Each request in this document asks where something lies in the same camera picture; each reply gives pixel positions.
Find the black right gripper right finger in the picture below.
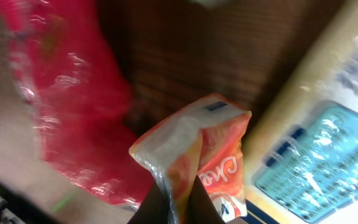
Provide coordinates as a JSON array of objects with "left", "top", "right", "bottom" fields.
[{"left": 187, "top": 176, "right": 225, "bottom": 224}]

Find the orange tissue pack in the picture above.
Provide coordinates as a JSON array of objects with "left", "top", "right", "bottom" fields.
[{"left": 129, "top": 93, "right": 252, "bottom": 223}]

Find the yellow wet wipes pack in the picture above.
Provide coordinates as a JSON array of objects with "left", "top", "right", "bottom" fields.
[{"left": 243, "top": 1, "right": 358, "bottom": 223}]

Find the red snack bag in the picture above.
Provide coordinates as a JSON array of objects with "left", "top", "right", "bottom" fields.
[{"left": 0, "top": 0, "right": 153, "bottom": 208}]

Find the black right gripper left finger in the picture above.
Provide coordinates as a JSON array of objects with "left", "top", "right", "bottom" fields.
[{"left": 127, "top": 183, "right": 169, "bottom": 224}]

